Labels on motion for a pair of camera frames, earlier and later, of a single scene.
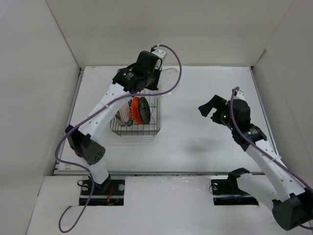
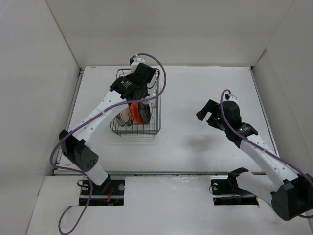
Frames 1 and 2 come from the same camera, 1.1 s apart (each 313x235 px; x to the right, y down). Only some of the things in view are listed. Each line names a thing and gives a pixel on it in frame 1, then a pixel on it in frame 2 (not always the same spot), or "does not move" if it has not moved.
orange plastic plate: (136, 109) does not move
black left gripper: (154, 86) → (146, 94)
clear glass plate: (168, 80) → (152, 90)
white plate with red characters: (118, 118) does not move
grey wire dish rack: (155, 106) does not move
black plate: (145, 110) does not move
